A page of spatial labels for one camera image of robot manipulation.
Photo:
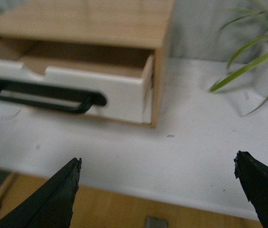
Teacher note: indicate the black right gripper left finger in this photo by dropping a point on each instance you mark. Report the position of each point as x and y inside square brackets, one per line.
[50, 206]

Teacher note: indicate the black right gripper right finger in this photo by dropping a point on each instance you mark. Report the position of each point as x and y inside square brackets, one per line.
[253, 176]

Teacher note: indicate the wooden drawer cabinet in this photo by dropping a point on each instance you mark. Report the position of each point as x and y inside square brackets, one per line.
[138, 24]

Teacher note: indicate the grey floor outlet plate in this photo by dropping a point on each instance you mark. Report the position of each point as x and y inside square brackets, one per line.
[154, 222]

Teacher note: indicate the green leafy plant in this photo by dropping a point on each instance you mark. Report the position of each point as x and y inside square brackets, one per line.
[257, 13]

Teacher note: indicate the white drawer with black handle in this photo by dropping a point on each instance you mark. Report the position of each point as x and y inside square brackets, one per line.
[106, 82]

